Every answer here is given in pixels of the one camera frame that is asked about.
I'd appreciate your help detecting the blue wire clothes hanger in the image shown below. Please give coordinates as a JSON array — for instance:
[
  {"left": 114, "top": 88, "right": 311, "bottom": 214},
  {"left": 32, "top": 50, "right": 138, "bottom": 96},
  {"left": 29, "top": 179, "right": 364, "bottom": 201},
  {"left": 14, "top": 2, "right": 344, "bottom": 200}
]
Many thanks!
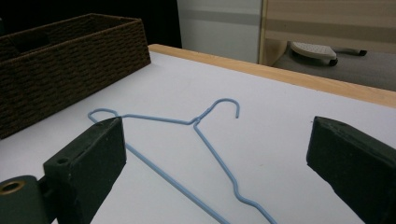
[{"left": 87, "top": 98, "right": 278, "bottom": 224}]

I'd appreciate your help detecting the dark brown woven basket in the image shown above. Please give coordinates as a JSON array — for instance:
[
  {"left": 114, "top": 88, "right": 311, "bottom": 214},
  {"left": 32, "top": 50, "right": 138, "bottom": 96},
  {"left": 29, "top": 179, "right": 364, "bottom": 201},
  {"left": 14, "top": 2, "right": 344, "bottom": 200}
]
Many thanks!
[{"left": 0, "top": 12, "right": 152, "bottom": 140}]

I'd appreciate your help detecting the white wheeled stand base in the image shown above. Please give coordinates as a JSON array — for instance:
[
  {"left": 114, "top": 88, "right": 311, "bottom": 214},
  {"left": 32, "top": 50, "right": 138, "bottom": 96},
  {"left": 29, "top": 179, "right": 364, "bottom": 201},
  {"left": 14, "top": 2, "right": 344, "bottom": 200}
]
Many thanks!
[{"left": 289, "top": 40, "right": 368, "bottom": 67}]

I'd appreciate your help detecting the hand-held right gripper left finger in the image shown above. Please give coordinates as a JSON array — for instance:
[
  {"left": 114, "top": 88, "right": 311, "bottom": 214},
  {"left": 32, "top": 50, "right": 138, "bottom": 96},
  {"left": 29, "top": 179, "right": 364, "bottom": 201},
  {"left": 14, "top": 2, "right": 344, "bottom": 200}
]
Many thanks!
[{"left": 43, "top": 117, "right": 128, "bottom": 224}]

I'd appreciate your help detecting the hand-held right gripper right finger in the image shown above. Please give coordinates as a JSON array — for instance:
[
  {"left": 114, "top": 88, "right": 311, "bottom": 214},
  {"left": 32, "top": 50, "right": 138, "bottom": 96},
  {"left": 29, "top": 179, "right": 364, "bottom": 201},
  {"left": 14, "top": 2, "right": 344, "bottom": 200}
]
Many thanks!
[{"left": 305, "top": 116, "right": 396, "bottom": 224}]

